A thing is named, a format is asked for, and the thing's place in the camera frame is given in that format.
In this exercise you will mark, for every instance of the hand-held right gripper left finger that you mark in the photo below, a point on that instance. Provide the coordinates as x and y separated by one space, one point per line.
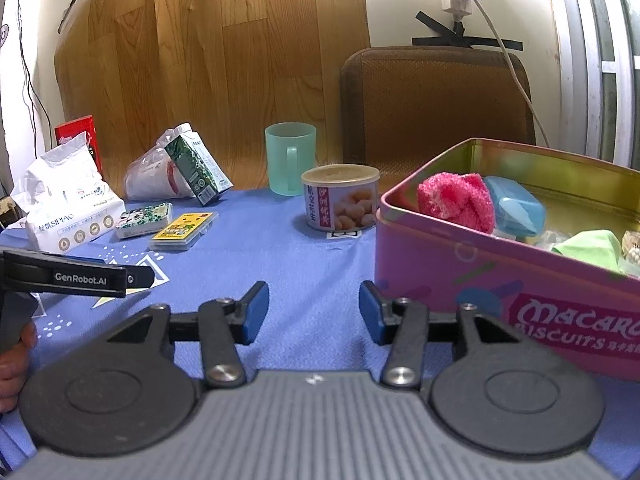
255 312

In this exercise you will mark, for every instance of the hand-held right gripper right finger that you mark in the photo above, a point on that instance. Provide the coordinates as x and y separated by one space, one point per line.
372 312

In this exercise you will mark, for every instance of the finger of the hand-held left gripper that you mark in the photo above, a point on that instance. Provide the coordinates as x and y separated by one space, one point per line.
141 278

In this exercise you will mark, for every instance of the pink biscuit tin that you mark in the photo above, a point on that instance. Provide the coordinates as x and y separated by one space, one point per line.
450 280

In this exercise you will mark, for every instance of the pink knitted cloth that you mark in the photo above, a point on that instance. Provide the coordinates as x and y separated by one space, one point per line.
457 200

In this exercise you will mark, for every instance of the blue plastic case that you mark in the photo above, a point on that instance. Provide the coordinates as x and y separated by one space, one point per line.
517 210

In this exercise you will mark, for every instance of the person's left hand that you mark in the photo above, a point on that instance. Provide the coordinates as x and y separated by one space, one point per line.
12 375

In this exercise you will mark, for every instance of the blue printed tablecloth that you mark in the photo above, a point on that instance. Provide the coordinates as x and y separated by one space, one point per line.
280 255

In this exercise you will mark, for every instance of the yellow card box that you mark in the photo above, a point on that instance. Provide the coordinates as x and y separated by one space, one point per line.
182 230

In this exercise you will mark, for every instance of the white tissue pack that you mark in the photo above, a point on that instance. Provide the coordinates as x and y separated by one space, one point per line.
65 200

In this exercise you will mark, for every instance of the black white marker tag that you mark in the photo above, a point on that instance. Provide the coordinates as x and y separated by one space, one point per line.
344 234

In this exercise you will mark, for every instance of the clear plastic bag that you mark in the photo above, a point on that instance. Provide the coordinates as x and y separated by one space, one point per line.
147 175

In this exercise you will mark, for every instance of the peanut can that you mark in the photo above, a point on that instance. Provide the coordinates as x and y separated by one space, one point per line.
340 200

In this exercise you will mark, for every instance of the green milk carton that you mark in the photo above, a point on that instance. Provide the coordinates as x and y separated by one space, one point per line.
197 170

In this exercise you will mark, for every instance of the red box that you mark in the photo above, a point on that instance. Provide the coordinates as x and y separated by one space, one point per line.
82 130

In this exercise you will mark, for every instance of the green plastic cup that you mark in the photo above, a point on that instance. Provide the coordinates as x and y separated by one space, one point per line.
290 160

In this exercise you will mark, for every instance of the brown chair back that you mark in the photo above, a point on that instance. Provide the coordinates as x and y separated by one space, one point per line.
435 105

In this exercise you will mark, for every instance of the light green cloth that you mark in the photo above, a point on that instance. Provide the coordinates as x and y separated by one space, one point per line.
590 250

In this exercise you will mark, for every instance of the wood-pattern board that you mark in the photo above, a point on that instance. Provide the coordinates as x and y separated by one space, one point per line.
225 60

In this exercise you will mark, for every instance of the black tape strips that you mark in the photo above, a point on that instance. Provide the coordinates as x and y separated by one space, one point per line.
465 40

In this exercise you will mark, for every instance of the window frame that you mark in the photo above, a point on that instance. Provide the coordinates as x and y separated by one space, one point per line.
595 60

